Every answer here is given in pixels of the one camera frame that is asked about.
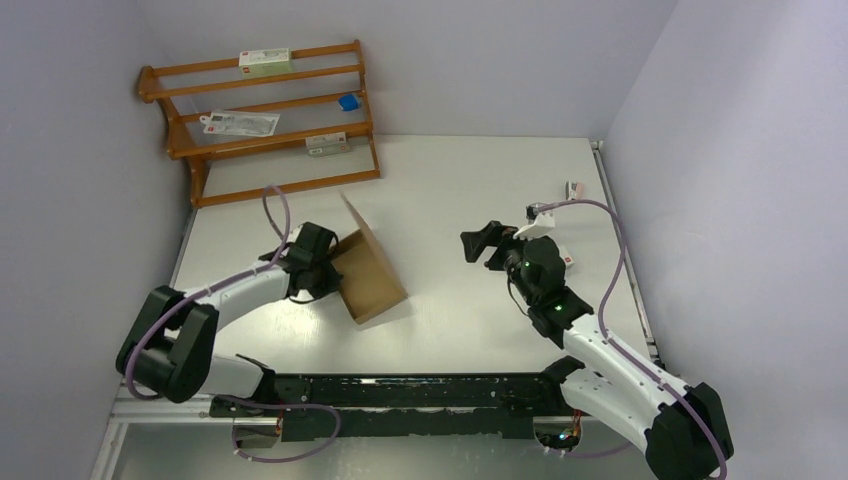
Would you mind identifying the blue small block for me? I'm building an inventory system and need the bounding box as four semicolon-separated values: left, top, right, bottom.
338;93;361;112

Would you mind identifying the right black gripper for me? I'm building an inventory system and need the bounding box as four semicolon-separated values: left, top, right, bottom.
461;220;543;306

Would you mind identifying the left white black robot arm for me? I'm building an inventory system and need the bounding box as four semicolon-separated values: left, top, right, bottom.
116;222;343;416

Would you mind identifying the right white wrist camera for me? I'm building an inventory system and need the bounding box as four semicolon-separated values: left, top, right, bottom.
513;203;555;240

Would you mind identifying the small white box on shelf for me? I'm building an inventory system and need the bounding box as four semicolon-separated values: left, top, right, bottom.
305;132;351;158

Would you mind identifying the brown cardboard box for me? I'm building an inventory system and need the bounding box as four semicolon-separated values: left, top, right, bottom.
331;193;408;325

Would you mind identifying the white teal box on table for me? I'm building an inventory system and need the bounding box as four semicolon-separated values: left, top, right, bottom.
560;246;575;270

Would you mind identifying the white green box top shelf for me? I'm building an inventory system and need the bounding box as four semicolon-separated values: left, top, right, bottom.
238;48;294;79

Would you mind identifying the orange wooden shelf rack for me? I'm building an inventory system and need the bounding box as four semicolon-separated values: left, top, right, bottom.
137;40;382;209

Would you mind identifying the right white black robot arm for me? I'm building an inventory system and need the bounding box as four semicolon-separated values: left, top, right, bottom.
460;221;734;479

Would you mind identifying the small pink white stapler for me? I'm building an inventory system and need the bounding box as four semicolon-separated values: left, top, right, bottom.
565;181;584;201

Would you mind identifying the clear plastic blister package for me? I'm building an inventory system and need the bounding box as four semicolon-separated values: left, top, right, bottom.
199;111;280;138

